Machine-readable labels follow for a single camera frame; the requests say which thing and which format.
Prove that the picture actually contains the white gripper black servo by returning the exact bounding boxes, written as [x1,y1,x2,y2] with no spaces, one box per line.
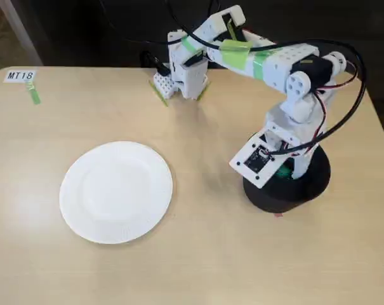
[263,91,337,180]

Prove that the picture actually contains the green cube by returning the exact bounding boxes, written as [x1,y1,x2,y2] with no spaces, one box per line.
[275,161,296,180]

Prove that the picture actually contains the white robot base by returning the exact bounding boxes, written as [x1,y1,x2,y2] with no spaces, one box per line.
[152,30,210,100]

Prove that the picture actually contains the black round pot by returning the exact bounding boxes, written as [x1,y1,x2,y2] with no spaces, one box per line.
[242,133,332,214]

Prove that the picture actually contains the short green base tape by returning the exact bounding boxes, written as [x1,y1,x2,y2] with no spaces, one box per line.
[195,83,212,102]

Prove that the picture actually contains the white paper plate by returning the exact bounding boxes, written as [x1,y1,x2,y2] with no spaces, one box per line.
[58,140,174,245]

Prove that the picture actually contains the green tape strip by label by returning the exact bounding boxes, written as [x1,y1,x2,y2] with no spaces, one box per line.
[25,81,42,106]

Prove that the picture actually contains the white MT18 label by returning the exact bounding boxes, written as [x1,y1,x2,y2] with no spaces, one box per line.
[3,70,36,83]

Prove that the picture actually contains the red white servo wire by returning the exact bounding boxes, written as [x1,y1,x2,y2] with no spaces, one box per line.
[283,62,357,157]

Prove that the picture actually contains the wrist camera on white plate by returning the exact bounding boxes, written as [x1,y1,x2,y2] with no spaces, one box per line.
[228,132,289,189]

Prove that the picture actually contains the thick black camera cable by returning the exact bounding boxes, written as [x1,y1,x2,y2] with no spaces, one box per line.
[164,0,367,157]

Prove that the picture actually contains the thin black cable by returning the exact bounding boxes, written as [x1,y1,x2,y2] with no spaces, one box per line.
[98,0,173,46]

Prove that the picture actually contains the white background post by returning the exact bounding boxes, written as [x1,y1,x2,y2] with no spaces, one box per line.
[0,0,44,67]

